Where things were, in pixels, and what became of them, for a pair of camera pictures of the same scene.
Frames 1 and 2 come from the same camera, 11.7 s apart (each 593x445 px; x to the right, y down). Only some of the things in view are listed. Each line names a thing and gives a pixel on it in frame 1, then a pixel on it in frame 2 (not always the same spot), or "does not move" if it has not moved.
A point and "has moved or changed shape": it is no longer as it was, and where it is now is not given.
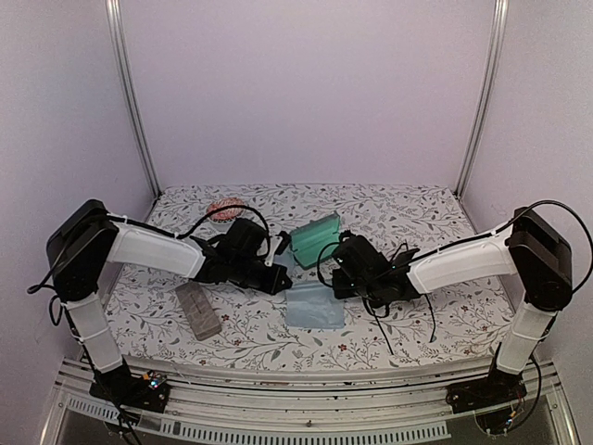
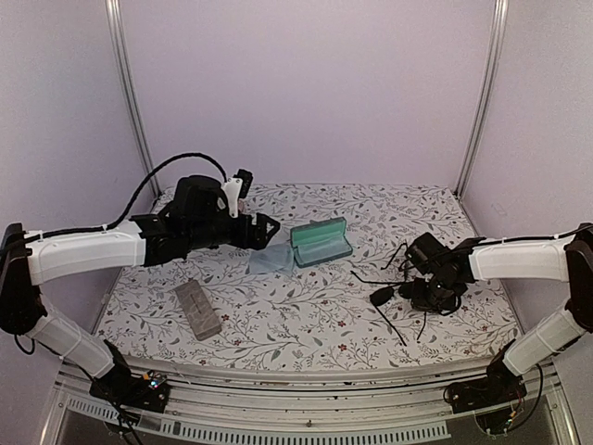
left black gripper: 273,286 → 259,240
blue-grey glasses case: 317,240 does not move
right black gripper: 341,289 → 419,299
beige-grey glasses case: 199,310 does not move
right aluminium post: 501,19 does not move
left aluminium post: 115,25 does not move
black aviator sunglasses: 382,310 has moved or changed shape
